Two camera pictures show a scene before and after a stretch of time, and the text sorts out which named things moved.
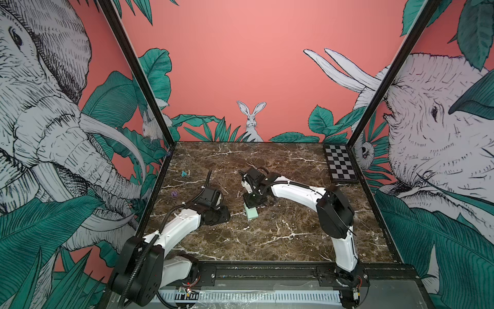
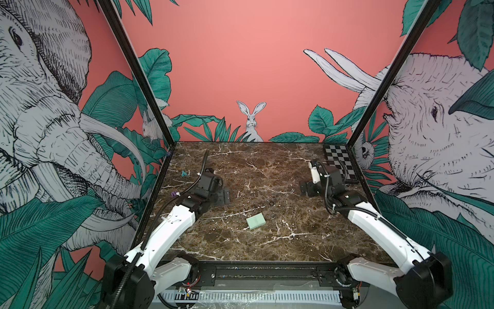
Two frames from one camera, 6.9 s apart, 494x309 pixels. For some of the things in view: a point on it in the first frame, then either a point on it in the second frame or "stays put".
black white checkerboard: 340,165 stays put
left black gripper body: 219,215 -> 219,197
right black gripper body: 253,199 -> 312,189
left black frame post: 133,61 stays put
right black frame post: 418,30 stays put
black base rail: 379,279 stays put
